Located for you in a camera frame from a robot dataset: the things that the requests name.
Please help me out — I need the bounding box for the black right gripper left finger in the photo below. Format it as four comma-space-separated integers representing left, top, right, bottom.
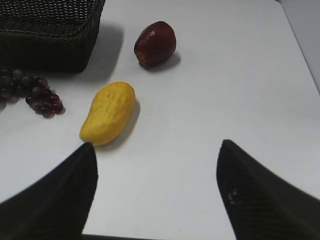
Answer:
0, 143, 98, 240

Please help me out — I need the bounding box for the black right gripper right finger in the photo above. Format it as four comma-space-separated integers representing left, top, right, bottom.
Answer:
216, 139, 320, 240

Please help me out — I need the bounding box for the yellow mango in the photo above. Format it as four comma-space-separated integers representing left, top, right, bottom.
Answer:
79, 81, 136, 146

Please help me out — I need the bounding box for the black woven basket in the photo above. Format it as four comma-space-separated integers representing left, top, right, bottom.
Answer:
0, 0, 105, 73

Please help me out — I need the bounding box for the purple grape bunch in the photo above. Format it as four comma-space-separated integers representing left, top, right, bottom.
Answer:
0, 66, 65, 119

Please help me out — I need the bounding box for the dark red apple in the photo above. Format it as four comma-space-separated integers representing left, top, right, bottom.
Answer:
133, 21, 177, 69

